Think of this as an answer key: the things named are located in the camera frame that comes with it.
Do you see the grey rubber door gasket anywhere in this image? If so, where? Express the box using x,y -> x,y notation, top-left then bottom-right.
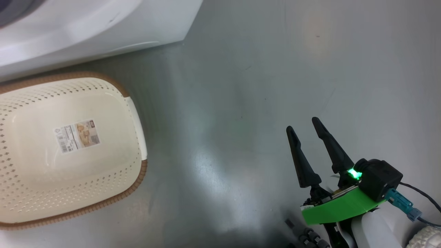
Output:
0,0 -> 45,28

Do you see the grey ribbed cable conduit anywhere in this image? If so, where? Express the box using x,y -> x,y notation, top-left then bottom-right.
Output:
285,219 -> 331,248

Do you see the thin black cable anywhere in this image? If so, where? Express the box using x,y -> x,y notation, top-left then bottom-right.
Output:
398,182 -> 441,228

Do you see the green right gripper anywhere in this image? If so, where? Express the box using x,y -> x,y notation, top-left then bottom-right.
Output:
286,117 -> 386,226

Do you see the teal cable connector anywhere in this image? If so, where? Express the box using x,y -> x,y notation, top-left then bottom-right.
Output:
385,188 -> 422,221

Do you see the white front-load washing machine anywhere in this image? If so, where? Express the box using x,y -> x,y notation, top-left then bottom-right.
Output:
0,0 -> 204,82

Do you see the basket product label sticker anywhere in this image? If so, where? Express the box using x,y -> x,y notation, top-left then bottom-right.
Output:
53,119 -> 101,154

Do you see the cream perforated laundry basket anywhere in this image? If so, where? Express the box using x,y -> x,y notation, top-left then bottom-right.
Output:
0,72 -> 148,230

